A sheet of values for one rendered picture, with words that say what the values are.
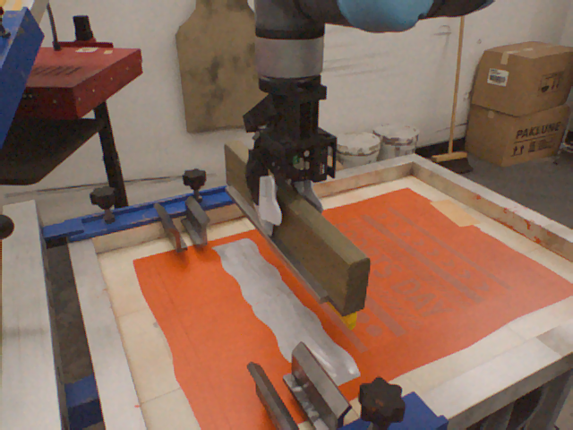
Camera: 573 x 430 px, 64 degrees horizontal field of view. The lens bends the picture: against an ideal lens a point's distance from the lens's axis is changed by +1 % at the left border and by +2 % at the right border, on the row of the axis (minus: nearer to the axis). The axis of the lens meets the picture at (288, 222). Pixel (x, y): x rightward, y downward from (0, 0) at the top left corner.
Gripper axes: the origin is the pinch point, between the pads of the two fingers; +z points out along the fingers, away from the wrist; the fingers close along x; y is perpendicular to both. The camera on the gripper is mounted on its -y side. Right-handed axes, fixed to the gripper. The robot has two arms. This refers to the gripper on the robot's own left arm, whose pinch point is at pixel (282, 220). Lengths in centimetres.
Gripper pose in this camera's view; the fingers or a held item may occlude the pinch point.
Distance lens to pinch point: 63.2
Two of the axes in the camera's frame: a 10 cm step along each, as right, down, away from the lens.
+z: 0.0, 8.6, 5.1
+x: 8.8, -2.4, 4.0
